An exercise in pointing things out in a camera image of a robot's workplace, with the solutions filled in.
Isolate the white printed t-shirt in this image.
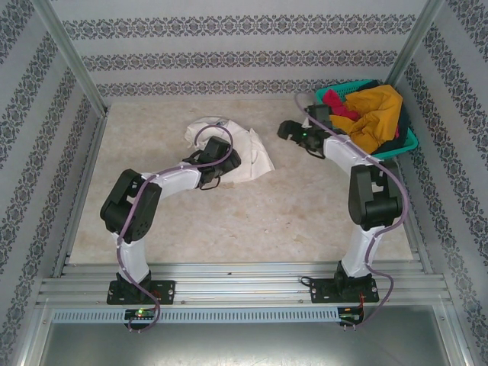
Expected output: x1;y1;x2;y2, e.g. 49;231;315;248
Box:
182;117;276;184

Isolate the red t-shirt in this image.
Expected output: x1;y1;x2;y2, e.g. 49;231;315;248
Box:
323;89;361;121

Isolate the yellow t-shirt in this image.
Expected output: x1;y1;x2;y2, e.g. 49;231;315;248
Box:
329;84;404;156

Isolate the teal plastic basket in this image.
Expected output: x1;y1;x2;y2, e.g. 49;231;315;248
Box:
314;79;419;161

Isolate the grey metal sheet panel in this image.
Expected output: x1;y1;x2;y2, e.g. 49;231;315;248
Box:
37;323;458;366

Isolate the aluminium mounting rail beam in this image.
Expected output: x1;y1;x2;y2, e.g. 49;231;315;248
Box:
36;261;454;306

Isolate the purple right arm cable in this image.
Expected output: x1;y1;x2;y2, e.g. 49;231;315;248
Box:
295;91;407;329

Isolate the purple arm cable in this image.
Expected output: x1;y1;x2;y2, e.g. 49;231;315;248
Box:
116;125;233;332
295;91;407;329

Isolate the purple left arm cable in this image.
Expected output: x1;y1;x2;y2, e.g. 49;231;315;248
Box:
116;125;233;332

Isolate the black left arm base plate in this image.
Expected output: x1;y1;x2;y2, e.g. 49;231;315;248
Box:
106;280;177;306

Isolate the perforated metal cable tray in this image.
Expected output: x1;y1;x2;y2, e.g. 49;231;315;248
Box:
51;307;340;323

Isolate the aluminium side rail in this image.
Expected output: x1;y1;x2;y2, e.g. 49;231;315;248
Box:
53;112;111;281
392;158;435;275

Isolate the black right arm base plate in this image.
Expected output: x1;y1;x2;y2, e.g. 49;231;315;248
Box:
309;276;382;305

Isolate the aluminium corner post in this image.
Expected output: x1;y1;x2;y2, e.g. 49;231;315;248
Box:
387;0;449;115
33;0;111;117

